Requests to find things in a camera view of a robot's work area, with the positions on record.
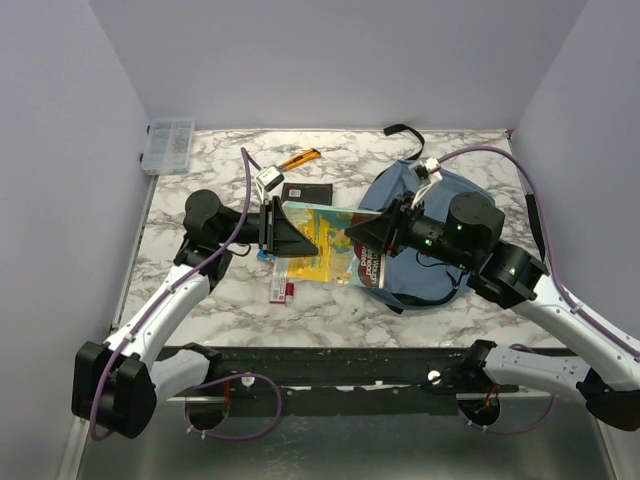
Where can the teal paperback book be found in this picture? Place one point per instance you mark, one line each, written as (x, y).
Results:
(340, 260)

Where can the blue blister pack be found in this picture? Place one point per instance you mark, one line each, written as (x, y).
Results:
(265, 256)

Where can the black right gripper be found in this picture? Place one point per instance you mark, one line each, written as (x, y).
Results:
(384, 231)

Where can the black mounting base plate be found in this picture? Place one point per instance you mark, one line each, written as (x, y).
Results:
(306, 381)

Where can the red white staples box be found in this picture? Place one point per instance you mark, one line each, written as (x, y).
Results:
(278, 289)

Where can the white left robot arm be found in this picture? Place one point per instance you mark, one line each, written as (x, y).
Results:
(118, 383)

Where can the yellow utility knife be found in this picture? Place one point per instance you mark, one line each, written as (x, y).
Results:
(299, 159)

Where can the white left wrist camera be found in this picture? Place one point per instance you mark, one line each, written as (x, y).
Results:
(267, 179)

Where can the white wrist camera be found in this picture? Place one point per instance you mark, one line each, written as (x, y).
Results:
(267, 179)
(427, 172)

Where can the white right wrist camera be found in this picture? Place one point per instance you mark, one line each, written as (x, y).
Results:
(427, 172)

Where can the red white glue stick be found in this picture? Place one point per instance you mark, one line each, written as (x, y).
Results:
(289, 293)

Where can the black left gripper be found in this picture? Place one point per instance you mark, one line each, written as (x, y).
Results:
(279, 235)

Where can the blue backpack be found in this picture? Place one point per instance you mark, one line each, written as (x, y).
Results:
(415, 281)

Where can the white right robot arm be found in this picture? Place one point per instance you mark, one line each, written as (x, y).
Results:
(602, 372)

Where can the clear plastic organizer box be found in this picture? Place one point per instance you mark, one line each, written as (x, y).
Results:
(168, 146)

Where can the black paperback book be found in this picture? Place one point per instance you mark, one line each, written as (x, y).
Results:
(319, 194)

